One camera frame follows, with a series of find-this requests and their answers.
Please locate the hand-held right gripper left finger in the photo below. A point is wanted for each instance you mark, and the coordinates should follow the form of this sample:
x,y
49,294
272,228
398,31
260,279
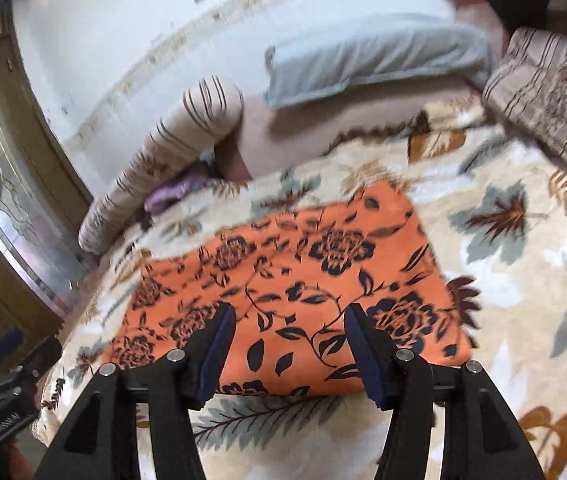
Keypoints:
x,y
216,355

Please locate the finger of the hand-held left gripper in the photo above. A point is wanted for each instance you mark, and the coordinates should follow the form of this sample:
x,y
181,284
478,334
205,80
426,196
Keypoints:
x,y
38,355
3,345

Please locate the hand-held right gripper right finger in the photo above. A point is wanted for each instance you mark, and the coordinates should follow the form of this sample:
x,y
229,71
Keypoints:
x,y
366,355

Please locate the orange floral garment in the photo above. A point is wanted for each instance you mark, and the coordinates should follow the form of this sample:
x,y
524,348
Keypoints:
x,y
293,270

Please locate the wooden door with glass panel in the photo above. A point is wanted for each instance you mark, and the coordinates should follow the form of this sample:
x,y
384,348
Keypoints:
x,y
13,200

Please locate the leaf print blanket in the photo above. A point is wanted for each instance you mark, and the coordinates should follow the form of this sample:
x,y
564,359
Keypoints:
x,y
503,280

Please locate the purple cloth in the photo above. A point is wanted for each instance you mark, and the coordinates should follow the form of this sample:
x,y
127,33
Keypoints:
x,y
168,195

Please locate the striped rolled quilt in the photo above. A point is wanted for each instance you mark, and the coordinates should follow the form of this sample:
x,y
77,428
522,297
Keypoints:
x,y
173,145

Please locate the grey pillow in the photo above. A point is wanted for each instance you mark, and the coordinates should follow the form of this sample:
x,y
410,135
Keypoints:
x,y
363,60

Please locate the striped floral cushion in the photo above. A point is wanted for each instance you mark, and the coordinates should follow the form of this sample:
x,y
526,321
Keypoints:
x,y
553,95

